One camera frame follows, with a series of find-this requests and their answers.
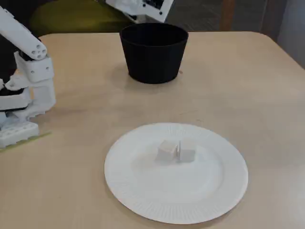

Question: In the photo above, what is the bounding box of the black pot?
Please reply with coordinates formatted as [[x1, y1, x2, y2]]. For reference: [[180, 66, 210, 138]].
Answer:
[[119, 23, 189, 84]]

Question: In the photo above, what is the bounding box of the wooden post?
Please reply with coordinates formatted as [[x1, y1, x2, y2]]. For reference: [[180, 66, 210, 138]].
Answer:
[[220, 0, 235, 31]]

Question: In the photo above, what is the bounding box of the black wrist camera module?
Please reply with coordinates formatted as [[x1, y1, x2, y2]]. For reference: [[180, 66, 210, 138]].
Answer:
[[142, 0, 165, 8]]

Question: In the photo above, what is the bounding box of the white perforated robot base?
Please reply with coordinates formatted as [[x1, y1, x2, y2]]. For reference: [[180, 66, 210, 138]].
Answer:
[[0, 112, 40, 148]]

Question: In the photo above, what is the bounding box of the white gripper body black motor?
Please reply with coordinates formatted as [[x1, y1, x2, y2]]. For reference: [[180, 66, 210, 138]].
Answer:
[[106, 0, 143, 23]]

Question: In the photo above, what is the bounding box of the green base board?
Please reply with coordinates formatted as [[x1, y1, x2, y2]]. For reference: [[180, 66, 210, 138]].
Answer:
[[0, 132, 52, 153]]

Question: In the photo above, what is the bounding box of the green chair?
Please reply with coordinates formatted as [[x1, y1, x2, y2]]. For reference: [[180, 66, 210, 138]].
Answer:
[[30, 0, 136, 34]]

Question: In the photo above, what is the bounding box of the white paper plate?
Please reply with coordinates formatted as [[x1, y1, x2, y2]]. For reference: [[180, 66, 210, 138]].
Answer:
[[104, 123, 249, 225]]

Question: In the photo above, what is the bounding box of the white cube block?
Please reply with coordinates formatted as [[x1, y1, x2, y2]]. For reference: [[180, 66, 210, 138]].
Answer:
[[178, 140, 196, 164], [154, 140, 179, 165]]

